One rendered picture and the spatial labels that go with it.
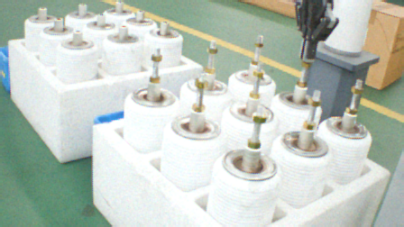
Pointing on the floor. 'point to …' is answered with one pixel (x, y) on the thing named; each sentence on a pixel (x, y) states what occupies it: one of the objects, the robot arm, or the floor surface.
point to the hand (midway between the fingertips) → (308, 49)
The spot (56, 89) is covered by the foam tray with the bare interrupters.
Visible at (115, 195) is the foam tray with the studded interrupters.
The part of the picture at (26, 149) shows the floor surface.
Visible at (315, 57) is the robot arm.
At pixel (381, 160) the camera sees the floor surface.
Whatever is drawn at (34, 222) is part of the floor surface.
